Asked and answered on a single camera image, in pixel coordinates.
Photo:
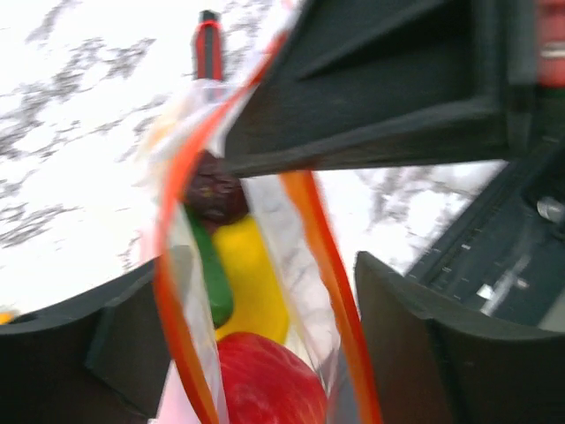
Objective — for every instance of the green toy vegetable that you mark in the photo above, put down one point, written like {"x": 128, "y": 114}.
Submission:
{"x": 219, "y": 293}

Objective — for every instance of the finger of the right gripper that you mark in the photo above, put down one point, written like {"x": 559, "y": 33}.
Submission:
{"x": 361, "y": 84}

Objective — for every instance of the clear zip top bag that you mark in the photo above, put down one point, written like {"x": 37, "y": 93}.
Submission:
{"x": 325, "y": 330}

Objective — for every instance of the yellow toy mango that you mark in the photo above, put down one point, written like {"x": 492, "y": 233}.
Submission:
{"x": 259, "y": 306}

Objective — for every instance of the red black utility knife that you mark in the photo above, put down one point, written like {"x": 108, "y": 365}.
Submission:
{"x": 207, "y": 47}

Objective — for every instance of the black mounting rail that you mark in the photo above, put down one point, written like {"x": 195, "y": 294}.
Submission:
{"x": 504, "y": 255}

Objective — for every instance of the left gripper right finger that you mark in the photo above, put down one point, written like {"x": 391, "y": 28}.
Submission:
{"x": 435, "y": 361}

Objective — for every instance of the red toy apple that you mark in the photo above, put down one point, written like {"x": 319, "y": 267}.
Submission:
{"x": 266, "y": 383}

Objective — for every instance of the dark brown toy mushroom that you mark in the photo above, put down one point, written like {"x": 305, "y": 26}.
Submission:
{"x": 213, "y": 196}

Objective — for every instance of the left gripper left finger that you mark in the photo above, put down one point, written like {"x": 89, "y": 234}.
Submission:
{"x": 98, "y": 357}

